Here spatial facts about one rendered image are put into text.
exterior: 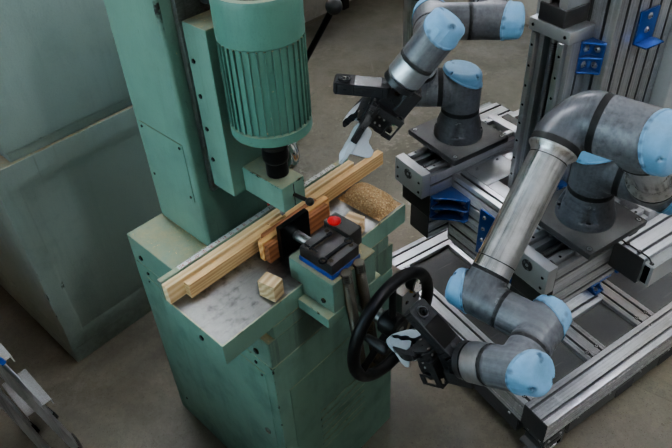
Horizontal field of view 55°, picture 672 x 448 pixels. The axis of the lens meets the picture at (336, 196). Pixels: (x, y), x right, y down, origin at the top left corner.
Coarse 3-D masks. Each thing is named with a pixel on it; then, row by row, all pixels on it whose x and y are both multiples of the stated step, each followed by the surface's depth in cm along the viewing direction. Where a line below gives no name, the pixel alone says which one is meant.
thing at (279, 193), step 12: (252, 168) 149; (264, 168) 149; (252, 180) 149; (264, 180) 145; (276, 180) 145; (288, 180) 145; (300, 180) 146; (252, 192) 152; (264, 192) 148; (276, 192) 144; (288, 192) 144; (300, 192) 148; (276, 204) 147; (288, 204) 146
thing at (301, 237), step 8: (304, 208) 148; (296, 216) 146; (304, 216) 148; (280, 224) 144; (288, 224) 144; (296, 224) 147; (304, 224) 149; (280, 232) 143; (288, 232) 146; (296, 232) 147; (304, 232) 150; (280, 240) 145; (288, 240) 147; (296, 240) 147; (304, 240) 145; (280, 248) 147; (288, 248) 148; (296, 248) 150
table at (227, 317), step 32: (384, 224) 159; (256, 256) 150; (288, 256) 150; (224, 288) 142; (256, 288) 142; (288, 288) 142; (192, 320) 136; (224, 320) 135; (256, 320) 135; (320, 320) 141; (224, 352) 131
